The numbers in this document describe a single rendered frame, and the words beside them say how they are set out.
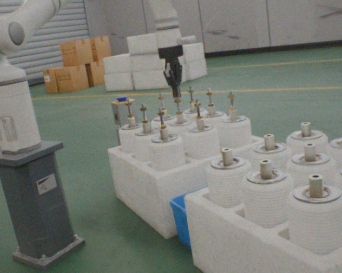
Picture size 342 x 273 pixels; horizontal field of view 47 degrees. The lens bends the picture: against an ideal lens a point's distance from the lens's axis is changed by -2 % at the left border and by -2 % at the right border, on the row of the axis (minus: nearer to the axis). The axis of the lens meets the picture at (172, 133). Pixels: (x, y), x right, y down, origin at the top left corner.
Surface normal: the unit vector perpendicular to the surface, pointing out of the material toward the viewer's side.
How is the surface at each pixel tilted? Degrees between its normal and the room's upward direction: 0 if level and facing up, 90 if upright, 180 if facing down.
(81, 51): 90
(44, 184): 90
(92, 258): 0
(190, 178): 90
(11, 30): 79
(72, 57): 90
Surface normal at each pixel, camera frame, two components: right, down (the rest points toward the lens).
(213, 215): -0.86, 0.25
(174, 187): 0.47, 0.15
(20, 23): 0.90, -0.23
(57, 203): 0.81, 0.03
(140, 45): -0.56, 0.29
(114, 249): -0.14, -0.96
